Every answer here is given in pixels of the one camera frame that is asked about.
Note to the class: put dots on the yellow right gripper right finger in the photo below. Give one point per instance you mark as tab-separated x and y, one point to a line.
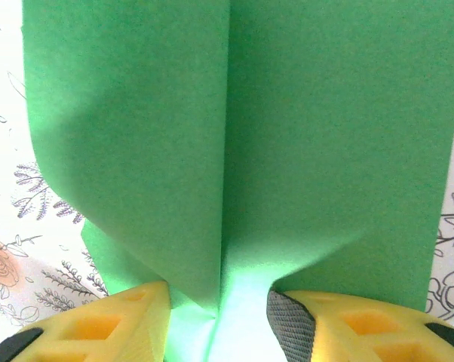
362	332

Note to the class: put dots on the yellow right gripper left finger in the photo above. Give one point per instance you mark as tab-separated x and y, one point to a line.
99	332

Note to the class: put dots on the green paper sheet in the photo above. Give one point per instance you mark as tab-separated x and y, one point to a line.
287	151

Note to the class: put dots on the floral patterned table cover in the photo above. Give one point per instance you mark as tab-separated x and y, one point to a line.
8	226

